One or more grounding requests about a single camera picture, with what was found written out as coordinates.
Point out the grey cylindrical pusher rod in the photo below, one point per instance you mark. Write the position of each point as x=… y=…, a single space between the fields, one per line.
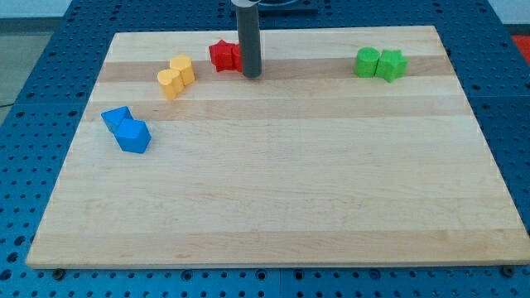
x=249 y=37

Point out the red block behind rod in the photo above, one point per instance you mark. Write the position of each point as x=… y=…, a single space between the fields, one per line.
x=236 y=58

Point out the red star block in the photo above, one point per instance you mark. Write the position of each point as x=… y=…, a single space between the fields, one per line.
x=221 y=55

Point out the yellow hexagon block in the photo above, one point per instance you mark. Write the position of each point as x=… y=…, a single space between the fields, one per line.
x=183 y=63

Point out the yellow heart block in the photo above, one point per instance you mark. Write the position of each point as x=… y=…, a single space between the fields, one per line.
x=171 y=83

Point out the green cylinder block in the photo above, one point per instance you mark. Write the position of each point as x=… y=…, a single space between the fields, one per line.
x=366 y=62

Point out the green star block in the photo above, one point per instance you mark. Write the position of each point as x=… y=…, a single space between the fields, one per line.
x=391 y=65

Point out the blue cube block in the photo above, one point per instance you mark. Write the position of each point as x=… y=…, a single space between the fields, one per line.
x=133 y=136

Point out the blue triangle block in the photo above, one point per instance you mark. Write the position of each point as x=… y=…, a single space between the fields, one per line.
x=113 y=118

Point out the wooden board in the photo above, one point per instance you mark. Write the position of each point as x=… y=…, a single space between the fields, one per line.
x=309 y=165

